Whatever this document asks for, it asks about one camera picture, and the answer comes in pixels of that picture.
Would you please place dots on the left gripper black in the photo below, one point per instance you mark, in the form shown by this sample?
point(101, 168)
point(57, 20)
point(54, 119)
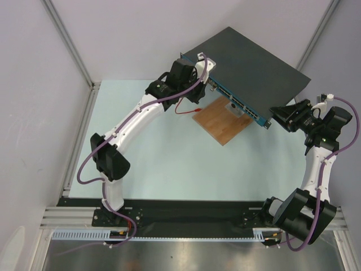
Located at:
point(201, 94)

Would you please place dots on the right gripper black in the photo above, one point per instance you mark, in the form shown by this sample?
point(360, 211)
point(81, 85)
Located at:
point(289, 118)

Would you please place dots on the blue black network switch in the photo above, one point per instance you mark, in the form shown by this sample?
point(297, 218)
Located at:
point(251, 77)

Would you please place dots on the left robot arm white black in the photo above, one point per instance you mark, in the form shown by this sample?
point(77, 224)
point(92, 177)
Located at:
point(184, 80)

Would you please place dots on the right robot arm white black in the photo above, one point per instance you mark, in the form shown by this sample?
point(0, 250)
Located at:
point(306, 213)

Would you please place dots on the wooden base board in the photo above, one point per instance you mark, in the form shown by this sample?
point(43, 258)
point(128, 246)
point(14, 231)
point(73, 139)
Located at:
point(217, 121)

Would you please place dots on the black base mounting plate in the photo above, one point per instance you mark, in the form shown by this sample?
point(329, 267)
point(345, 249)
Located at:
point(178, 218)

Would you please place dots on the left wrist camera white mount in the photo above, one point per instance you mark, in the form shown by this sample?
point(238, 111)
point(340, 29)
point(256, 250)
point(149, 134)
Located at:
point(204, 66)

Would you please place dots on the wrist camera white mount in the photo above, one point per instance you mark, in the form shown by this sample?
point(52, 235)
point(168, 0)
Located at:
point(204, 66)
point(321, 102)

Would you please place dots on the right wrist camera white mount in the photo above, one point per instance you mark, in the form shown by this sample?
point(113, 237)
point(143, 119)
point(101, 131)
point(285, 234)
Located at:
point(321, 102)

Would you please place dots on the left aluminium frame post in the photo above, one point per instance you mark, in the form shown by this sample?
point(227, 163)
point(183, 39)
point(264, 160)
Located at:
point(68, 42)

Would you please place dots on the aluminium frame post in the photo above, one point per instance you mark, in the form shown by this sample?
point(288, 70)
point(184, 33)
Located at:
point(68, 42)
point(320, 28)

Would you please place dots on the right aluminium frame post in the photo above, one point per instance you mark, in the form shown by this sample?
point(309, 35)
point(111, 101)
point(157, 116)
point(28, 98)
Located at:
point(320, 28)

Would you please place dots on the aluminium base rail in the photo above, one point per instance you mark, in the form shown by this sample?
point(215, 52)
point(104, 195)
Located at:
point(67, 218)

